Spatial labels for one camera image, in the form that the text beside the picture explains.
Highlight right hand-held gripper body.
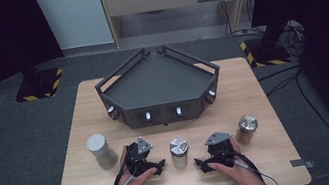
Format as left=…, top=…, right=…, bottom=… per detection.
left=202, top=129, right=239, bottom=171

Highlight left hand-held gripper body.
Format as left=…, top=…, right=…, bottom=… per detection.
left=121, top=134, right=159, bottom=180

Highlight silver-lidded jar pale contents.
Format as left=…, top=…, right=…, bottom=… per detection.
left=167, top=135, right=193, bottom=170

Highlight silver-lidded jar brown contents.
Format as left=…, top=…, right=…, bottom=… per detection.
left=231, top=113, right=262, bottom=147

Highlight white-lidded spice jar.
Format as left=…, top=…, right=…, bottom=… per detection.
left=84, top=130, right=121, bottom=174

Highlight black corner rack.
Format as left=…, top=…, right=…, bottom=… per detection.
left=89, top=35, right=229, bottom=137

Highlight person's right hand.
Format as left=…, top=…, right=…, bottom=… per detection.
left=203, top=133, right=265, bottom=185

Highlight grey tape strip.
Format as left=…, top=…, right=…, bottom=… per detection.
left=289, top=156, right=316, bottom=171

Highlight black stand with striped base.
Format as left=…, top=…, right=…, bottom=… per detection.
left=6, top=38, right=69, bottom=105
left=236, top=17, right=297, bottom=72

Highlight white panel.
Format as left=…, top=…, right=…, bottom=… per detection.
left=34, top=0, right=116, bottom=55

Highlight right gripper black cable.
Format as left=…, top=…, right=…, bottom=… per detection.
left=229, top=145, right=279, bottom=185

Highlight black floor cable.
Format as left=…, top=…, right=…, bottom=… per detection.
left=255, top=58, right=329, bottom=185

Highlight bundle of black cables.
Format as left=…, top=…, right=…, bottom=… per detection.
left=276, top=18, right=310, bottom=61

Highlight black socket cable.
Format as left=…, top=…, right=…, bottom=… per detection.
left=219, top=0, right=238, bottom=37

